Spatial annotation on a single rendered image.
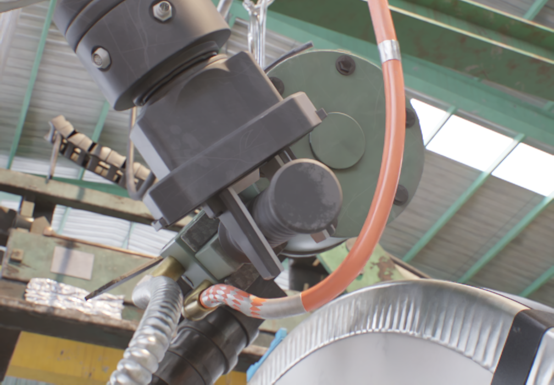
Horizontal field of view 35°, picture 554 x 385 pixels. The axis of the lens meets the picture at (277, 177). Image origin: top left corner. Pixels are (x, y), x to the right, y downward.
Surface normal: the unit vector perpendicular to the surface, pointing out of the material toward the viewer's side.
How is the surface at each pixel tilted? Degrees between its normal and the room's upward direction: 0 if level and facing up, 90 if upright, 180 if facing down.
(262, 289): 115
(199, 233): 105
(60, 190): 90
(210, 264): 137
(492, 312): 91
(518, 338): 88
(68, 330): 180
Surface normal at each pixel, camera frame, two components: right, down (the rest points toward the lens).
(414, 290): -0.90, -0.25
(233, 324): 0.49, -0.33
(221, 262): -0.66, 0.66
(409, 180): 0.28, -0.22
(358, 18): 0.00, 0.77
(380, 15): -0.29, -0.36
